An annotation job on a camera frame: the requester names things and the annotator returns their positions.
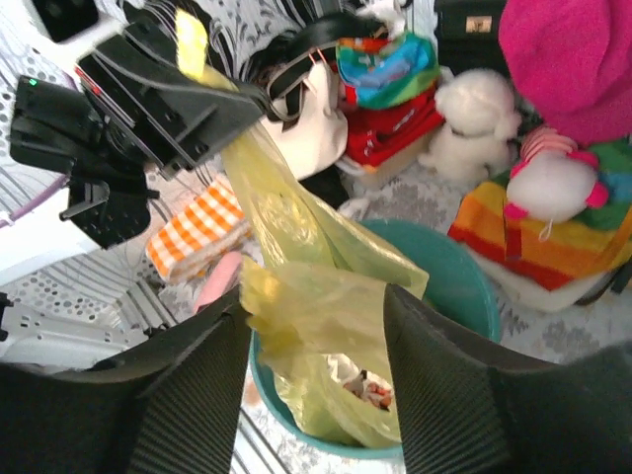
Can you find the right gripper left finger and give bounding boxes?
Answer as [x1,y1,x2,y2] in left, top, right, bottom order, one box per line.
[94,288,251,473]

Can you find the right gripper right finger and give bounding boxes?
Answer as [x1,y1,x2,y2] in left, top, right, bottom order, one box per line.
[383,284,563,473]

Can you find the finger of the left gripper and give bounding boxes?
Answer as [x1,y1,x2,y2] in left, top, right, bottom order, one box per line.
[80,29,267,167]

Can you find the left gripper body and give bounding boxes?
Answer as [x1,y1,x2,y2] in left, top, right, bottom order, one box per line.
[76,48,198,178]

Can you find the teal trash bin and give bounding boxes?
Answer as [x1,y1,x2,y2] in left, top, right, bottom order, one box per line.
[249,219,501,460]

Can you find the yellow trash bag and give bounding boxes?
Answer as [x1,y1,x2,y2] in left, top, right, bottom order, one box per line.
[173,9,430,449]

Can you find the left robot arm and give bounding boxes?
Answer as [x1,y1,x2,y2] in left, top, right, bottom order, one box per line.
[1,22,269,283]

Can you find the cream canvas tote bag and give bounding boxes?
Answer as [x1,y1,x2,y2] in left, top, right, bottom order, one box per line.
[260,63,348,181]

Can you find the rainbow striped bag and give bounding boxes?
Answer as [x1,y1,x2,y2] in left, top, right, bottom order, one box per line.
[446,139,632,292]

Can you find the colourful printed bag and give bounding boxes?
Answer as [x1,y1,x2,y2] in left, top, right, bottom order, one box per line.
[336,32,439,110]

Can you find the magenta fabric bag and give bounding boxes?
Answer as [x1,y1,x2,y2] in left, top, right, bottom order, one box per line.
[499,0,631,144]

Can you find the crumpled white paper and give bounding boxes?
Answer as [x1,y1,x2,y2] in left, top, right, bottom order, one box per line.
[326,355,394,412]

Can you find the pink cloth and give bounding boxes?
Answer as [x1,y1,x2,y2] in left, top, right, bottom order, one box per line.
[194,252,243,314]

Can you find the orange checkered towel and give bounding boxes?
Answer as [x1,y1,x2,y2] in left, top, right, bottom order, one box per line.
[145,174,250,283]

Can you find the black hat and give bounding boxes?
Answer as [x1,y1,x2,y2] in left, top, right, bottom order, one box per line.
[242,12,385,83]

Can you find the red cloth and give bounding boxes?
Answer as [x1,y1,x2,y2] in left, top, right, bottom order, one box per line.
[346,84,443,168]

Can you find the pink white plush doll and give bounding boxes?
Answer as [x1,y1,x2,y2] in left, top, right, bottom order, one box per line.
[504,125,609,240]

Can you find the black leather handbag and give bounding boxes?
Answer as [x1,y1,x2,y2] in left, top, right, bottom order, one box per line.
[434,0,510,78]

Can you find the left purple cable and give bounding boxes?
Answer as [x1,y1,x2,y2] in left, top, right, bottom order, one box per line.
[0,68,85,228]

